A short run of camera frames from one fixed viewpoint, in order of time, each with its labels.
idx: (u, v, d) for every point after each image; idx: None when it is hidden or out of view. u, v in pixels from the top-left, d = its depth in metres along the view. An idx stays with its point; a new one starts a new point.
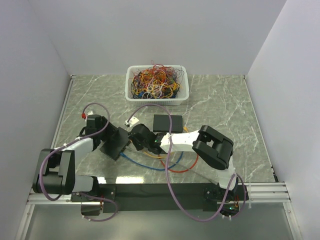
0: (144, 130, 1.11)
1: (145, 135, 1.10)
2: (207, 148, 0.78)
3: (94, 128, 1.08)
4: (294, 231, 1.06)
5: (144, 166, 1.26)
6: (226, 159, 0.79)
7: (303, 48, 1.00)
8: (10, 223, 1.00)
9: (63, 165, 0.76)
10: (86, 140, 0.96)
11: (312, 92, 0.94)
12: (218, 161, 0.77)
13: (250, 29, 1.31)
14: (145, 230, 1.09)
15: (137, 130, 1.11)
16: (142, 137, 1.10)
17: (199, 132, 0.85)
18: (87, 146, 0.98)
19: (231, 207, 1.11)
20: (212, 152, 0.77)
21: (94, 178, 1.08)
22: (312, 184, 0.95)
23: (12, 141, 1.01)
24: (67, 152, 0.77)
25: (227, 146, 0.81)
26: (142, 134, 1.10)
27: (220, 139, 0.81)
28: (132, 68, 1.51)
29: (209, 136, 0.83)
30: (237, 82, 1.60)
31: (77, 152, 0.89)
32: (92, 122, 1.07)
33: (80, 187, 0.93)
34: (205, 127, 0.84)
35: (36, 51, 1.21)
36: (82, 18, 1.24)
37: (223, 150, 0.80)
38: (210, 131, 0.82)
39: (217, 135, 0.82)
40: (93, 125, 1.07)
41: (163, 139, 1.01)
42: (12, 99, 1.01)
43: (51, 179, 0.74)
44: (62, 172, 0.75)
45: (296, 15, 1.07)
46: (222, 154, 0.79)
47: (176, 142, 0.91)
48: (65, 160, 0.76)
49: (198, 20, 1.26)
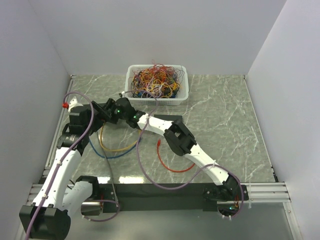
0: (128, 104, 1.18)
1: (127, 108, 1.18)
2: (171, 136, 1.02)
3: (79, 125, 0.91)
4: (295, 231, 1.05)
5: (113, 157, 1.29)
6: (187, 149, 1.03)
7: (304, 48, 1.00)
8: (11, 223, 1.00)
9: (49, 223, 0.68)
10: (69, 159, 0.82)
11: (313, 92, 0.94)
12: (179, 149, 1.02)
13: (250, 29, 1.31)
14: (145, 230, 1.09)
15: (122, 102, 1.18)
16: (125, 110, 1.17)
17: (172, 123, 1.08)
18: (72, 165, 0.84)
19: (231, 207, 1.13)
20: (175, 140, 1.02)
21: (95, 178, 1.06)
22: (312, 184, 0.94)
23: (12, 141, 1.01)
24: (50, 213, 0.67)
25: (189, 139, 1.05)
26: (124, 107, 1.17)
27: (186, 133, 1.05)
28: (132, 68, 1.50)
29: (179, 129, 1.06)
30: (237, 82, 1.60)
31: (63, 185, 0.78)
32: (76, 118, 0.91)
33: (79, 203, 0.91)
34: (177, 121, 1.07)
35: (36, 51, 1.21)
36: (83, 18, 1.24)
37: (185, 140, 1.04)
38: (180, 125, 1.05)
39: (184, 130, 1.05)
40: (78, 120, 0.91)
41: (141, 118, 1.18)
42: (12, 98, 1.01)
43: (44, 235, 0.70)
44: (50, 228, 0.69)
45: (296, 15, 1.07)
46: (184, 144, 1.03)
47: (151, 124, 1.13)
48: (49, 221, 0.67)
49: (199, 20, 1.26)
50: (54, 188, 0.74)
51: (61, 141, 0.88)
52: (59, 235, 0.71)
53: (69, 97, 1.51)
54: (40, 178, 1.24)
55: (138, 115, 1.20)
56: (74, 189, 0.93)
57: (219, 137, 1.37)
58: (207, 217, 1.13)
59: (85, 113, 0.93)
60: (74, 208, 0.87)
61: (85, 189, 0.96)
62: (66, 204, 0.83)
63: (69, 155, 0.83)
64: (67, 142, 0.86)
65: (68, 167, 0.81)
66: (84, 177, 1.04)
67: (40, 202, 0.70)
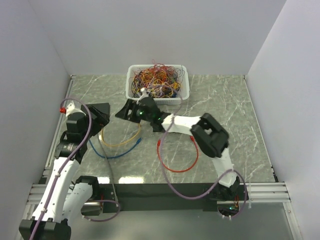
0: (154, 104, 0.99)
1: (153, 109, 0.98)
2: (202, 133, 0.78)
3: (78, 132, 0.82)
4: (295, 231, 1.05)
5: (113, 157, 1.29)
6: (219, 148, 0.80)
7: (303, 48, 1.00)
8: (11, 223, 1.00)
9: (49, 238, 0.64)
10: (68, 170, 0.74)
11: (312, 92, 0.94)
12: (210, 148, 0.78)
13: (250, 29, 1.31)
14: (145, 230, 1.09)
15: (147, 102, 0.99)
16: (149, 111, 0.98)
17: (199, 118, 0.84)
18: (71, 175, 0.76)
19: (231, 207, 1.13)
20: (207, 137, 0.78)
21: (95, 179, 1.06)
22: (312, 183, 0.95)
23: (12, 141, 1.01)
24: (50, 228, 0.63)
25: (222, 137, 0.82)
26: (148, 107, 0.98)
27: (217, 129, 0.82)
28: (133, 68, 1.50)
29: (209, 124, 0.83)
30: (237, 82, 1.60)
31: (62, 197, 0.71)
32: (73, 126, 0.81)
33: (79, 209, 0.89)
34: (206, 114, 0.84)
35: (36, 51, 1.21)
36: (82, 18, 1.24)
37: (218, 139, 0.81)
38: (210, 120, 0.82)
39: (216, 126, 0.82)
40: (76, 128, 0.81)
41: (166, 118, 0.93)
42: (12, 98, 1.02)
43: None
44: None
45: (295, 15, 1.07)
46: (217, 143, 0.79)
47: (177, 123, 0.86)
48: (50, 236, 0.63)
49: (198, 20, 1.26)
50: (53, 201, 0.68)
51: (59, 151, 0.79)
52: None
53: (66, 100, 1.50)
54: (40, 178, 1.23)
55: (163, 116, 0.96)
56: (73, 193, 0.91)
57: None
58: (207, 217, 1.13)
59: (82, 120, 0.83)
60: (74, 213, 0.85)
61: (85, 192, 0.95)
62: (66, 212, 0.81)
63: (68, 164, 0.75)
64: (65, 152, 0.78)
65: (67, 177, 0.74)
66: (83, 177, 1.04)
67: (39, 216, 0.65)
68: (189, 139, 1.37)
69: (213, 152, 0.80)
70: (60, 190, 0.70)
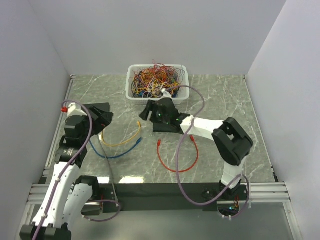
0: (171, 104, 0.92)
1: (170, 110, 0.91)
2: (226, 138, 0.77)
3: (77, 137, 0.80)
4: (295, 231, 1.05)
5: (113, 157, 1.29)
6: (241, 156, 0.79)
7: (303, 49, 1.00)
8: (11, 223, 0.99)
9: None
10: (68, 175, 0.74)
11: (313, 92, 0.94)
12: (232, 155, 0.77)
13: (250, 28, 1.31)
14: (145, 230, 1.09)
15: (163, 102, 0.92)
16: (167, 111, 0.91)
17: (223, 122, 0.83)
18: (71, 180, 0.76)
19: (231, 207, 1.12)
20: (230, 144, 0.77)
21: (95, 179, 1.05)
22: (312, 183, 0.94)
23: (12, 141, 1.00)
24: (50, 234, 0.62)
25: (245, 144, 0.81)
26: (167, 107, 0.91)
27: (241, 135, 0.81)
28: (133, 68, 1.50)
29: (232, 130, 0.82)
30: (237, 82, 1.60)
31: (62, 202, 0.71)
32: (73, 131, 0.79)
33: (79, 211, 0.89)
34: (231, 119, 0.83)
35: (36, 50, 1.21)
36: (82, 18, 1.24)
37: (240, 146, 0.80)
38: (235, 126, 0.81)
39: (240, 132, 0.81)
40: (75, 133, 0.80)
41: (184, 120, 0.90)
42: (12, 98, 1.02)
43: None
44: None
45: (296, 16, 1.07)
46: (239, 150, 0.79)
47: (197, 125, 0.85)
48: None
49: (198, 20, 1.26)
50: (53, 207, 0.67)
51: (59, 156, 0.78)
52: None
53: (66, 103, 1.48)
54: (40, 178, 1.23)
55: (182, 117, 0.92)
56: (73, 194, 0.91)
57: None
58: (207, 217, 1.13)
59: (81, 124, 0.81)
60: (74, 215, 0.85)
61: (85, 193, 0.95)
62: (66, 215, 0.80)
63: (68, 170, 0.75)
64: (65, 158, 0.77)
65: (67, 183, 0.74)
66: (84, 177, 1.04)
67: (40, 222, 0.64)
68: (189, 139, 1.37)
69: (234, 160, 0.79)
70: (60, 196, 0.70)
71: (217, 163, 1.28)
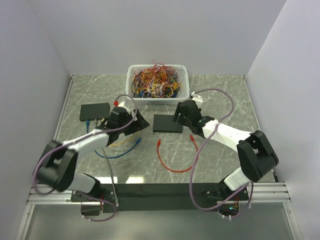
0: (194, 105, 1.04)
1: (192, 111, 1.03)
2: (251, 153, 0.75)
3: (116, 122, 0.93)
4: (295, 231, 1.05)
5: (113, 157, 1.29)
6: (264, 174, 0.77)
7: (303, 49, 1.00)
8: (10, 223, 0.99)
9: (63, 164, 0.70)
10: (101, 136, 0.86)
11: (313, 92, 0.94)
12: (255, 172, 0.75)
13: (250, 28, 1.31)
14: (145, 230, 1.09)
15: (185, 102, 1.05)
16: (188, 111, 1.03)
17: (250, 134, 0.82)
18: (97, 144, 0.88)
19: (231, 207, 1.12)
20: (254, 160, 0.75)
21: (96, 182, 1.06)
22: (312, 184, 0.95)
23: (12, 141, 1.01)
24: (71, 153, 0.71)
25: (270, 161, 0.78)
26: (188, 108, 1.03)
27: (268, 152, 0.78)
28: (133, 68, 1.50)
29: (259, 144, 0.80)
30: (237, 82, 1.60)
31: (84, 150, 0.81)
32: (115, 116, 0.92)
33: (75, 185, 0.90)
34: (259, 133, 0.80)
35: (36, 50, 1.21)
36: (82, 18, 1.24)
37: (265, 162, 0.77)
38: (262, 141, 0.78)
39: (267, 148, 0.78)
40: (116, 119, 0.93)
41: (207, 123, 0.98)
42: (13, 98, 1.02)
43: (49, 173, 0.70)
44: (61, 169, 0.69)
45: (296, 16, 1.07)
46: (263, 167, 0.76)
47: (220, 132, 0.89)
48: (65, 161, 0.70)
49: (198, 20, 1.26)
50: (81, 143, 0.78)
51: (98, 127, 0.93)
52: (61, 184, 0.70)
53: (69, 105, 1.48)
54: None
55: (204, 119, 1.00)
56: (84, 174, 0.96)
57: None
58: (207, 217, 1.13)
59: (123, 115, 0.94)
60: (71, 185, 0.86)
61: (88, 183, 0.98)
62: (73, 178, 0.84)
63: (102, 134, 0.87)
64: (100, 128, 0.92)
65: (96, 140, 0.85)
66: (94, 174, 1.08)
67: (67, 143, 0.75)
68: (189, 139, 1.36)
69: (255, 177, 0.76)
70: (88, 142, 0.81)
71: (217, 163, 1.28)
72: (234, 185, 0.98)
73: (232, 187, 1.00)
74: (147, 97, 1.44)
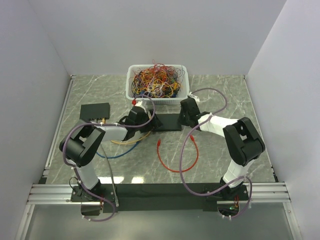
0: (192, 102, 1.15)
1: (190, 106, 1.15)
2: (235, 135, 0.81)
3: (133, 121, 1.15)
4: (295, 231, 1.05)
5: (113, 157, 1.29)
6: (249, 158, 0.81)
7: (304, 49, 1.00)
8: (11, 223, 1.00)
9: (90, 139, 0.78)
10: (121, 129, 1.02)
11: (313, 92, 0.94)
12: (239, 154, 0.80)
13: (249, 29, 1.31)
14: (145, 230, 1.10)
15: (185, 99, 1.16)
16: (187, 107, 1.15)
17: (238, 121, 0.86)
18: (115, 133, 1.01)
19: (231, 207, 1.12)
20: (239, 142, 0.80)
21: (97, 183, 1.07)
22: (312, 184, 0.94)
23: (12, 141, 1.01)
24: (98, 131, 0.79)
25: (256, 146, 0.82)
26: (187, 104, 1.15)
27: (253, 137, 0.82)
28: (133, 68, 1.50)
29: (246, 130, 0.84)
30: (237, 82, 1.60)
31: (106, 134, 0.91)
32: (133, 115, 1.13)
33: (86, 174, 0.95)
34: (246, 119, 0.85)
35: (36, 50, 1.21)
36: (82, 18, 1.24)
37: (251, 146, 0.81)
38: (249, 126, 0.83)
39: (253, 133, 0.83)
40: (133, 118, 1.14)
41: (202, 116, 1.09)
42: (12, 98, 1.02)
43: (76, 145, 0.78)
44: (86, 144, 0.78)
45: (296, 16, 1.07)
46: (249, 151, 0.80)
47: (212, 120, 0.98)
48: (94, 137, 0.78)
49: (198, 20, 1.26)
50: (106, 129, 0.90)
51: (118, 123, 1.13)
52: (84, 159, 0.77)
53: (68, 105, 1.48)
54: (40, 178, 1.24)
55: (201, 114, 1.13)
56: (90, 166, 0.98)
57: (218, 137, 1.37)
58: (207, 217, 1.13)
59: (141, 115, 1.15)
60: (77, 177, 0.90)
61: (93, 177, 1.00)
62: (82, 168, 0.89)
63: (121, 127, 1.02)
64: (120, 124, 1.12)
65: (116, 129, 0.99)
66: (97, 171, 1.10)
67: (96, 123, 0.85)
68: (189, 139, 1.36)
69: (241, 160, 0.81)
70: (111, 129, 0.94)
71: (217, 163, 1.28)
72: (230, 180, 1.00)
73: (228, 182, 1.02)
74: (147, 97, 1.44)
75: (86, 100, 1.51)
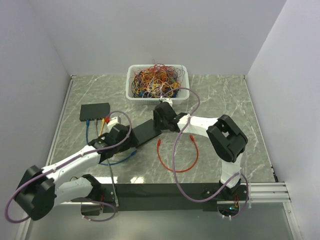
0: (167, 105, 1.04)
1: (166, 110, 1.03)
2: (219, 135, 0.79)
3: (114, 139, 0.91)
4: (295, 231, 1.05)
5: (117, 163, 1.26)
6: (236, 153, 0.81)
7: (303, 49, 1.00)
8: (10, 224, 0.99)
9: (37, 196, 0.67)
10: (90, 157, 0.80)
11: (313, 92, 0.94)
12: (227, 151, 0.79)
13: (250, 29, 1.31)
14: (145, 230, 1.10)
15: (159, 104, 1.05)
16: (163, 112, 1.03)
17: (218, 119, 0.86)
18: (88, 163, 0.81)
19: (231, 207, 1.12)
20: (223, 141, 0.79)
21: (98, 184, 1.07)
22: (312, 184, 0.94)
23: (12, 141, 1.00)
24: (46, 184, 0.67)
25: (240, 141, 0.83)
26: (163, 109, 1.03)
27: (236, 132, 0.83)
28: (133, 68, 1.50)
29: (227, 126, 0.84)
30: (237, 82, 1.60)
31: (71, 173, 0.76)
32: (115, 132, 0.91)
33: (67, 196, 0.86)
34: (225, 116, 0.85)
35: (36, 50, 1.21)
36: (82, 18, 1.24)
37: (235, 143, 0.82)
38: (229, 123, 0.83)
39: (234, 129, 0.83)
40: (115, 135, 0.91)
41: (181, 118, 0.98)
42: (12, 98, 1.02)
43: (25, 202, 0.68)
44: (34, 200, 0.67)
45: (296, 15, 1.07)
46: (234, 148, 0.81)
47: (193, 123, 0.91)
48: (40, 192, 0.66)
49: (199, 21, 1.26)
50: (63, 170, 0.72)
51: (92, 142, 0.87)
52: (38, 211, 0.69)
53: (68, 105, 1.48)
54: None
55: (178, 116, 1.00)
56: (75, 181, 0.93)
57: None
58: (207, 217, 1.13)
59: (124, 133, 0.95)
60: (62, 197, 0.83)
61: (83, 188, 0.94)
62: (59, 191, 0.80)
63: (92, 154, 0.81)
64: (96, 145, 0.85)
65: (84, 162, 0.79)
66: (90, 176, 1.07)
67: (47, 172, 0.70)
68: (189, 139, 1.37)
69: (229, 156, 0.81)
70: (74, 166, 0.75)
71: (217, 163, 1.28)
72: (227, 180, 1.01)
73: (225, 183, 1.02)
74: (147, 97, 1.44)
75: (84, 100, 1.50)
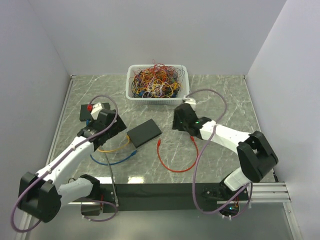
0: (189, 108, 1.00)
1: (187, 113, 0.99)
2: (250, 154, 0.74)
3: (104, 124, 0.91)
4: (295, 231, 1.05)
5: (116, 163, 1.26)
6: (264, 175, 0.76)
7: (303, 48, 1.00)
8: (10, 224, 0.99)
9: (40, 200, 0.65)
10: (83, 148, 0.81)
11: (313, 91, 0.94)
12: (255, 172, 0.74)
13: (250, 29, 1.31)
14: (145, 230, 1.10)
15: (181, 106, 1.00)
16: (184, 115, 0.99)
17: (250, 135, 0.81)
18: (82, 155, 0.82)
19: (231, 207, 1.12)
20: (254, 161, 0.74)
21: (97, 182, 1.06)
22: (312, 184, 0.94)
23: (11, 141, 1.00)
24: (46, 186, 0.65)
25: (270, 161, 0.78)
26: (184, 111, 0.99)
27: (268, 152, 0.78)
28: (133, 68, 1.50)
29: (258, 144, 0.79)
30: (237, 82, 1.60)
31: (67, 168, 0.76)
32: (102, 117, 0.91)
33: (70, 197, 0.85)
34: (258, 134, 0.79)
35: (36, 50, 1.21)
36: (82, 18, 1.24)
37: (265, 163, 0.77)
38: (262, 141, 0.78)
39: (267, 148, 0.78)
40: (103, 120, 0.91)
41: (204, 125, 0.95)
42: (12, 98, 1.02)
43: (31, 209, 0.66)
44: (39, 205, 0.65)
45: (296, 15, 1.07)
46: (263, 169, 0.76)
47: (220, 133, 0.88)
48: (43, 195, 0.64)
49: (199, 20, 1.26)
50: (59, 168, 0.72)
51: (81, 131, 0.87)
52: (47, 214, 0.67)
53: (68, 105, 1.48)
54: None
55: (201, 122, 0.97)
56: (75, 182, 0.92)
57: None
58: (207, 217, 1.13)
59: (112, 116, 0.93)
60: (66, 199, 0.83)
61: (84, 187, 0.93)
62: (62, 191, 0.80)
63: (84, 144, 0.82)
64: (85, 134, 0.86)
65: (78, 153, 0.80)
66: (88, 176, 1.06)
67: (43, 175, 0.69)
68: (189, 139, 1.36)
69: (256, 177, 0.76)
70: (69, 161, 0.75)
71: (217, 163, 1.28)
72: (234, 185, 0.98)
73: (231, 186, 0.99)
74: (147, 97, 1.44)
75: (84, 100, 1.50)
